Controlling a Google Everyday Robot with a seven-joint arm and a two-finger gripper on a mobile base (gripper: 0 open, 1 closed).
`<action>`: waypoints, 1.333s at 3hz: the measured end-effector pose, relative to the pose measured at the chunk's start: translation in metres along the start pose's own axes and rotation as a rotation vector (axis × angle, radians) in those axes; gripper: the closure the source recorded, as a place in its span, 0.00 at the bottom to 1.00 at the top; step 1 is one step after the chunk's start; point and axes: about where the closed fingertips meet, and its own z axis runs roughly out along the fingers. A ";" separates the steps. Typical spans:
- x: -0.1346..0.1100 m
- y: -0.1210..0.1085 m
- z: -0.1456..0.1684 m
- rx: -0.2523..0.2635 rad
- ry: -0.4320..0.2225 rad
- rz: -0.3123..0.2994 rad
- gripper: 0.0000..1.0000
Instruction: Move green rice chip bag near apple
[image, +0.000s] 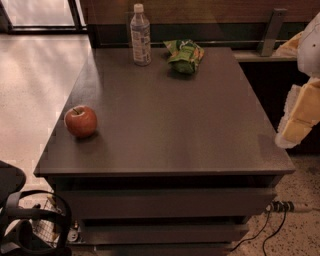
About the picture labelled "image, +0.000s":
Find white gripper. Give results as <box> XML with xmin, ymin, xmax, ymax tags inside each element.
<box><xmin>275</xmin><ymin>12</ymin><xmax>320</xmax><ymax>149</ymax></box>

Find dark brown drawer cabinet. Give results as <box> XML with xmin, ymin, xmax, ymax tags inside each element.
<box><xmin>35</xmin><ymin>48</ymin><xmax>294</xmax><ymax>256</ymax></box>

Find green rice chip bag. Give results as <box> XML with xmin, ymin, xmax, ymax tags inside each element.
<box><xmin>164</xmin><ymin>39</ymin><xmax>204</xmax><ymax>75</ymax></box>

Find metal shelf bracket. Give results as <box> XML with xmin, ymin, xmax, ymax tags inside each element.
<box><xmin>257</xmin><ymin>8</ymin><xmax>287</xmax><ymax>57</ymax></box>

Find black office chair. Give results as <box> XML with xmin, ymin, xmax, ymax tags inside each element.
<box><xmin>0</xmin><ymin>161</ymin><xmax>72</xmax><ymax>256</ymax></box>

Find black power cable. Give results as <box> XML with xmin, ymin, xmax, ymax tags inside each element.
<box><xmin>261</xmin><ymin>210</ymin><xmax>288</xmax><ymax>256</ymax></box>
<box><xmin>229</xmin><ymin>209</ymin><xmax>272</xmax><ymax>252</ymax></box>

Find clear plastic water bottle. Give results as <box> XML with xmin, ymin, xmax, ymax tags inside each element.
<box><xmin>130</xmin><ymin>3</ymin><xmax>151</xmax><ymax>66</ymax></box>

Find wire mesh basket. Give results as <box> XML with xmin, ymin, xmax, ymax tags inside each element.
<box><xmin>31</xmin><ymin>195</ymin><xmax>59</xmax><ymax>248</ymax></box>

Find white power strip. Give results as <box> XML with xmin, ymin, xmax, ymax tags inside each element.
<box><xmin>265</xmin><ymin>200</ymin><xmax>314</xmax><ymax>214</ymax></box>

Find red apple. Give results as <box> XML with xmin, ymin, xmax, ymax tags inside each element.
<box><xmin>64</xmin><ymin>105</ymin><xmax>97</xmax><ymax>138</ymax></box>

